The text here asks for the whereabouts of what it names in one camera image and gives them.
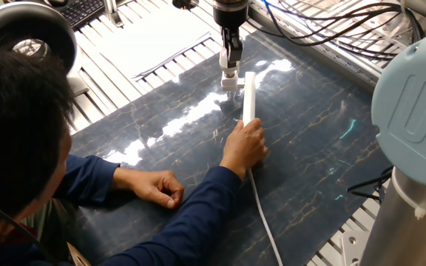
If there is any black keyboard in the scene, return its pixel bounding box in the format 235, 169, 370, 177
55, 0, 107, 30

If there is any left forearm blue sleeve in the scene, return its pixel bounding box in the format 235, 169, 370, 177
53, 154, 121, 208

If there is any person's left hand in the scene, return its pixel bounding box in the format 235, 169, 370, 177
111, 166, 185, 210

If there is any white power strip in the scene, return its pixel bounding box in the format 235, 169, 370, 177
241, 71, 257, 126

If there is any black ring-shaped device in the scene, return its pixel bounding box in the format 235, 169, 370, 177
0, 1, 90, 97

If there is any white paper stack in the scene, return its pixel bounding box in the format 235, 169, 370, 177
87, 7, 221, 81

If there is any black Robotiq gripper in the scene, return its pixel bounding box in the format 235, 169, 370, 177
212, 7, 250, 69

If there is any aluminium corner bracket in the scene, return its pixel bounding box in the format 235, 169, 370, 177
340, 231, 369, 266

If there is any black cable loop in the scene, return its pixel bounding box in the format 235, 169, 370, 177
346, 166, 394, 203

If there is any person's right hand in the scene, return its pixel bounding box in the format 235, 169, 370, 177
219, 117, 268, 181

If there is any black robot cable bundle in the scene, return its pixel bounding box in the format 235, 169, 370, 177
246, 0, 426, 62

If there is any aluminium post with bracket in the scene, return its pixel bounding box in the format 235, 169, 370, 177
104, 0, 125, 29

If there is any dark blue marble mat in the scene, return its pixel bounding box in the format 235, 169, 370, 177
64, 29, 393, 266

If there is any white power strip cable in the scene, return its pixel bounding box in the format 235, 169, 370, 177
248, 168, 284, 266

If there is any right forearm blue sleeve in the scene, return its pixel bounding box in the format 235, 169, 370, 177
98, 166, 243, 266

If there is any white bulb holder adapter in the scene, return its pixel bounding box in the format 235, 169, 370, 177
220, 72, 246, 92

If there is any thin black cable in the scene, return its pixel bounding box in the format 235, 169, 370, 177
0, 186, 53, 266

